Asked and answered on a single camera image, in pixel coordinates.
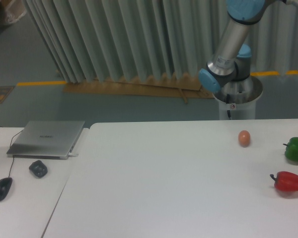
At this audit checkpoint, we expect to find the red bell pepper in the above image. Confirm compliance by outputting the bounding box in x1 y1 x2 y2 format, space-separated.
270 171 298 192

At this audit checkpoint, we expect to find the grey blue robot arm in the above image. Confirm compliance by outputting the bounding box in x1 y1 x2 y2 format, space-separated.
198 0 274 93

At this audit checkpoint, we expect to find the grey pleated curtain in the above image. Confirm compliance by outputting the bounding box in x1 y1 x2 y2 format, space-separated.
23 0 298 83

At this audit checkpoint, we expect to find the green bell pepper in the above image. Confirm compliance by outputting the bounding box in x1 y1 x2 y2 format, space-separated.
284 137 298 162

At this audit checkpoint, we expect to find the brown egg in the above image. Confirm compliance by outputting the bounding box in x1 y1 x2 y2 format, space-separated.
238 130 251 147

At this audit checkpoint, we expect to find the brown cardboard sheet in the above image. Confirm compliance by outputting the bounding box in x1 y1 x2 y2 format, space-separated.
63 74 213 104

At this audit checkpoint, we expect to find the silver closed laptop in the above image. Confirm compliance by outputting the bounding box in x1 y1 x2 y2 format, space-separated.
6 120 85 159

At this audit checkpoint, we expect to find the small black controller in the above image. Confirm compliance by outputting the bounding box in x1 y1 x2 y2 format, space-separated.
29 160 48 178

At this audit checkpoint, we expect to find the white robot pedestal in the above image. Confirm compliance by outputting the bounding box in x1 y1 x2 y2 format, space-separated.
213 76 263 120

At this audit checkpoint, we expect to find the black mouse cable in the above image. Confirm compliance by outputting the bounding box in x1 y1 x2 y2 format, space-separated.
0 126 25 179

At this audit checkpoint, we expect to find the black computer mouse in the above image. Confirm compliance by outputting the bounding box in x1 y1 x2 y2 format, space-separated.
0 177 13 201

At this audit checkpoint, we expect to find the white laptop plug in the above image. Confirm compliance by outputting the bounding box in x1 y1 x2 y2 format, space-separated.
68 153 78 157

